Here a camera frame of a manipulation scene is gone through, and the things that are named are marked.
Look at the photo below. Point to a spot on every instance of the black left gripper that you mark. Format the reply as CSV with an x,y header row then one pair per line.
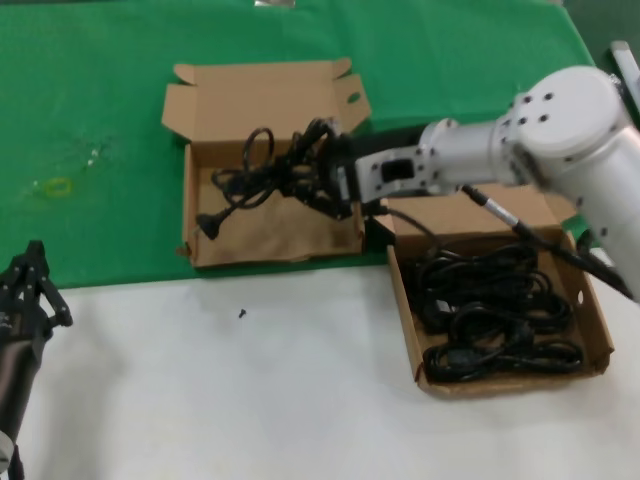
x,y
22,327

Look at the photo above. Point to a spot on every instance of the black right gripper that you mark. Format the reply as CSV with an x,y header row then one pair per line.
x,y
340,170

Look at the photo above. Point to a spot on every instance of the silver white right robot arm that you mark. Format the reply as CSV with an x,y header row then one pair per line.
x,y
550,130

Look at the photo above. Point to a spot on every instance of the brown cardboard box torn rim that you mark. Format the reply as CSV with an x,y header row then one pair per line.
x,y
280,240

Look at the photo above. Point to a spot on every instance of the brown cardboard box intact rim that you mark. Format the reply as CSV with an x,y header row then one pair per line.
x,y
597,330

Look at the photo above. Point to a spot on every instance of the yellow rubber band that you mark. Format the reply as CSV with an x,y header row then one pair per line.
x,y
48,188

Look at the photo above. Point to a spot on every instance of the metal cloth clip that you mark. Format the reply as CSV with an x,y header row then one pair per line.
x,y
272,3

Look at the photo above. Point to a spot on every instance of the green table cloth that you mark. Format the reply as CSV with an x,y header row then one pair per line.
x,y
100,75

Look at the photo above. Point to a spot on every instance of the white tube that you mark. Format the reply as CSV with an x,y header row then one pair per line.
x,y
629,62

